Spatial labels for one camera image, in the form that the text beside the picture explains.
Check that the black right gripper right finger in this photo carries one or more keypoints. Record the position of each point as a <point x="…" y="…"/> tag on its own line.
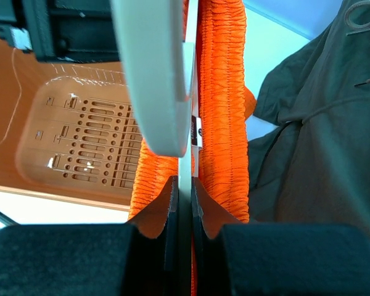
<point x="235" y="258"/>

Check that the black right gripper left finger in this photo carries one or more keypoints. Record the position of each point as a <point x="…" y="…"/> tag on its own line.
<point x="133" y="258"/>

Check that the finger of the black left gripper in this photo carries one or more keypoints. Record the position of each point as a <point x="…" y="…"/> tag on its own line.
<point x="62" y="31"/>

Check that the beige hanger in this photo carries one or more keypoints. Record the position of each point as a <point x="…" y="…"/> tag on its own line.
<point x="157" y="45"/>

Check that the bright orange shorts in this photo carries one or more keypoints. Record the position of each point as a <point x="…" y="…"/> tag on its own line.
<point x="224" y="105"/>

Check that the olive green shorts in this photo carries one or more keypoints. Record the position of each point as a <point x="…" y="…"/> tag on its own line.
<point x="314" y="167"/>

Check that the orange plastic basket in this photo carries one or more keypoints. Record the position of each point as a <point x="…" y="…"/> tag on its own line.
<point x="67" y="131"/>

